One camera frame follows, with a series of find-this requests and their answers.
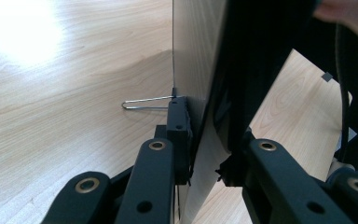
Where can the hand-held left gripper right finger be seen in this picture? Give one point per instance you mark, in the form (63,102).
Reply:
(234,161)

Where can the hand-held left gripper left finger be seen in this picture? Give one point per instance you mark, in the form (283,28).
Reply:
(178,140)

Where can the panda picture board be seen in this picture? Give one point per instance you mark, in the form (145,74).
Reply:
(195,46)

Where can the grey tape strip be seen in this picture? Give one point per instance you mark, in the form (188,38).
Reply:
(327,76)

